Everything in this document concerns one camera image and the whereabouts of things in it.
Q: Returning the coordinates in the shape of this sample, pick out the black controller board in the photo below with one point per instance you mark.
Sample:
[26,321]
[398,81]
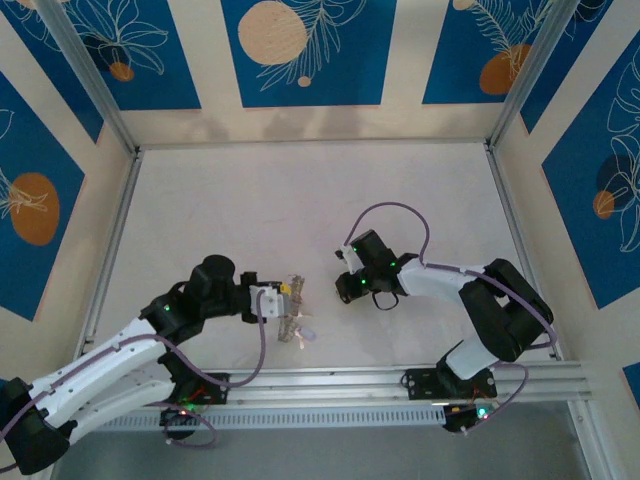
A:
[467,417]
[175,414]

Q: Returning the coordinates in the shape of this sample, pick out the aluminium mounting rail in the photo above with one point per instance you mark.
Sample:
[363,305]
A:
[320,385]

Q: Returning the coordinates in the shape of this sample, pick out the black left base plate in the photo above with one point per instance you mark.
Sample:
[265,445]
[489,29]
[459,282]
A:
[220,387]

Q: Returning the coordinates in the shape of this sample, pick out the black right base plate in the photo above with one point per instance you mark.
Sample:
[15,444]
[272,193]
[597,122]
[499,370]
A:
[417,382]

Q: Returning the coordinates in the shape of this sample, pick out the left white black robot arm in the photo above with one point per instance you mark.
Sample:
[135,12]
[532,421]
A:
[100,360]

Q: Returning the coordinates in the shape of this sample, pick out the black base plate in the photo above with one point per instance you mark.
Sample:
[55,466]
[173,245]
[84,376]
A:
[220,387]
[417,382]

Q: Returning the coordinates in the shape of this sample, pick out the aluminium table side rail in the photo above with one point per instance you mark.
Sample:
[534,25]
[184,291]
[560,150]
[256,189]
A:
[517,240]
[112,245]

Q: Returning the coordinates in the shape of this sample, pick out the aluminium frame post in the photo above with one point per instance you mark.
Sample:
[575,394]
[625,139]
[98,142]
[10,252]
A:
[535,70]
[90,80]

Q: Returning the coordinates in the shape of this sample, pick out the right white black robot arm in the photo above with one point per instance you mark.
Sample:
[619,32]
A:
[435,282]

